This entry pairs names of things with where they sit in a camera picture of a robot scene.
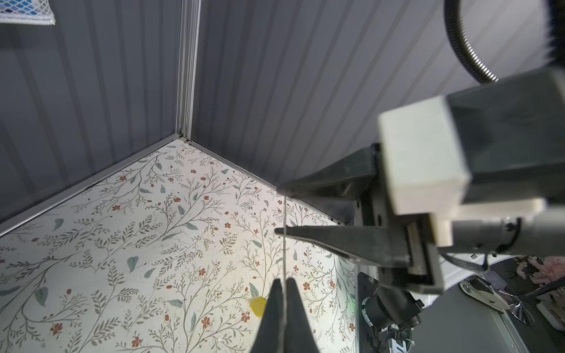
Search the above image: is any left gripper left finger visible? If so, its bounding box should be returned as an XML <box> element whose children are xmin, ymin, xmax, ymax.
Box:
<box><xmin>250</xmin><ymin>279</ymin><xmax>284</xmax><ymax>353</ymax></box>

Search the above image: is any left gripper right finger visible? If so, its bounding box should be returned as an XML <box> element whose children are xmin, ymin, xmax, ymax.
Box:
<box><xmin>284</xmin><ymin>278</ymin><xmax>319</xmax><ymax>353</ymax></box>

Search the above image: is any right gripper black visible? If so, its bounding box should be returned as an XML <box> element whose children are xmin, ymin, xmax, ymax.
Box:
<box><xmin>275</xmin><ymin>144</ymin><xmax>444</xmax><ymax>294</ymax></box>

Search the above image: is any yellow key tag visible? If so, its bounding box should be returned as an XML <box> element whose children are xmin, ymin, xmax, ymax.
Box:
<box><xmin>249</xmin><ymin>297</ymin><xmax>267</xmax><ymax>318</ymax></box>

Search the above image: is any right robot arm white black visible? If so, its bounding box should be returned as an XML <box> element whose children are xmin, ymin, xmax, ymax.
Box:
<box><xmin>276</xmin><ymin>1</ymin><xmax>564</xmax><ymax>352</ymax></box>

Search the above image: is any white stapler on desk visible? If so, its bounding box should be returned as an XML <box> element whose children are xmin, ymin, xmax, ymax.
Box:
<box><xmin>459</xmin><ymin>276</ymin><xmax>510</xmax><ymax>313</ymax></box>

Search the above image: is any pink flowers bunch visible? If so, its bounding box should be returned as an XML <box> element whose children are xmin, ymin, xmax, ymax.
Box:
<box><xmin>515</xmin><ymin>256</ymin><xmax>564</xmax><ymax>285</ymax></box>

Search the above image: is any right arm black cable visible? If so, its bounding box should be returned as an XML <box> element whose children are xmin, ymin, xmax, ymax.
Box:
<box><xmin>443</xmin><ymin>0</ymin><xmax>500</xmax><ymax>85</ymax></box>

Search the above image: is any white wire mesh basket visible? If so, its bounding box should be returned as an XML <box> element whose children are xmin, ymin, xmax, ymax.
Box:
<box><xmin>0</xmin><ymin>0</ymin><xmax>56</xmax><ymax>26</ymax></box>

